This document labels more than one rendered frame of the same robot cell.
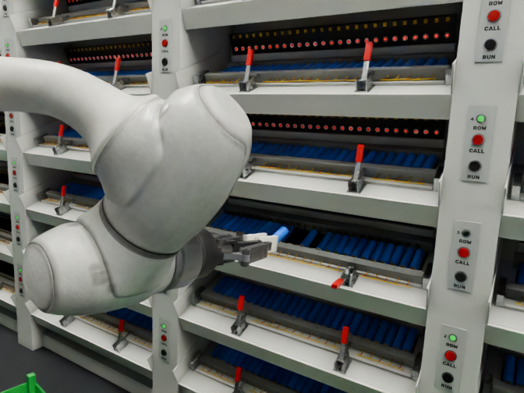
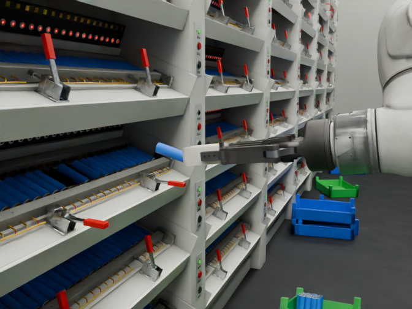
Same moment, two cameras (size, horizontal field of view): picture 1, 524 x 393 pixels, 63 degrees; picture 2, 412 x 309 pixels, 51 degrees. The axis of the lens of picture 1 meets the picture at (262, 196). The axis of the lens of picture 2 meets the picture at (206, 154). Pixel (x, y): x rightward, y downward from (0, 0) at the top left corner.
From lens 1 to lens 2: 1.10 m
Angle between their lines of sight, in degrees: 98
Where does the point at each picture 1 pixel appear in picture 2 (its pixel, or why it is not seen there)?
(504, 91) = (202, 14)
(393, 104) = (167, 13)
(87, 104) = not seen: outside the picture
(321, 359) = (139, 284)
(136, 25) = not seen: outside the picture
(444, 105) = (184, 18)
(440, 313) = (194, 176)
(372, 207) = (162, 108)
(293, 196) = (116, 113)
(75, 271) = not seen: outside the picture
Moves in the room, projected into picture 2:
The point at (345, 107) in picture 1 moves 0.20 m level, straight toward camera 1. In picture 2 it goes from (143, 8) to (251, 8)
